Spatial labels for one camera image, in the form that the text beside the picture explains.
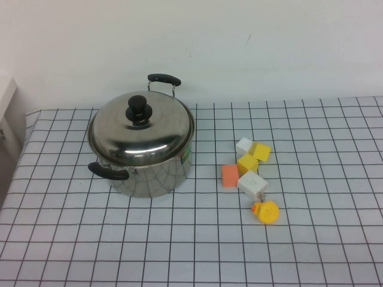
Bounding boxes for white black-grid tablecloth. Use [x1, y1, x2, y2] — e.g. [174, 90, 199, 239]
[0, 96, 383, 287]

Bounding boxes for stainless steel pot lid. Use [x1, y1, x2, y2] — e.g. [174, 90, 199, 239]
[89, 91, 194, 167]

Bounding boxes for yellow rubber duck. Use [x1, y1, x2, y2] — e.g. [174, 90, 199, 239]
[250, 200, 280, 224]

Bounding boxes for white side cabinet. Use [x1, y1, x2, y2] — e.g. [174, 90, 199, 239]
[0, 77, 27, 207]

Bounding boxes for small white foam cube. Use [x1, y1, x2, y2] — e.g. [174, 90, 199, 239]
[235, 137, 254, 156]

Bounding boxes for orange foam block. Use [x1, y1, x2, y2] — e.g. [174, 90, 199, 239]
[221, 164, 241, 188]

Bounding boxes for yellow foam cube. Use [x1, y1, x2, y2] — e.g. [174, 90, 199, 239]
[237, 153, 259, 174]
[253, 142, 272, 163]

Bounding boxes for white plug charger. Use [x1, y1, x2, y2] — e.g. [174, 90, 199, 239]
[237, 170, 269, 203]

